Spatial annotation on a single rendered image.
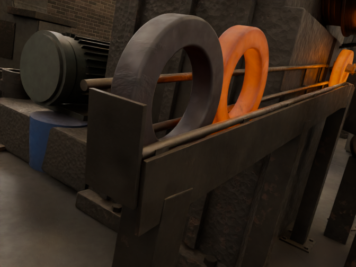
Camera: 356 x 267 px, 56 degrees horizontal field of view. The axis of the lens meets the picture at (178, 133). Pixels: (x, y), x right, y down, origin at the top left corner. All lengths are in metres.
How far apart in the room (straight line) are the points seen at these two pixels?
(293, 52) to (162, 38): 0.68
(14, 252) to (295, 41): 1.04
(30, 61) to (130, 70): 1.60
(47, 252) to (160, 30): 0.97
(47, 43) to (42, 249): 1.00
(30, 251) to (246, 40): 0.95
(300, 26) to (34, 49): 1.33
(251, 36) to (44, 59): 1.40
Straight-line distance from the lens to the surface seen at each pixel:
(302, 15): 0.99
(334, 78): 1.29
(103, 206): 1.36
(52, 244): 1.24
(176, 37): 0.35
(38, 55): 1.85
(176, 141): 0.36
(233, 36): 0.50
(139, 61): 0.32
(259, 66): 0.60
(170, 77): 0.47
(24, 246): 1.24
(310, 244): 1.65
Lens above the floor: 0.68
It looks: 13 degrees down
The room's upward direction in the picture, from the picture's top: 12 degrees clockwise
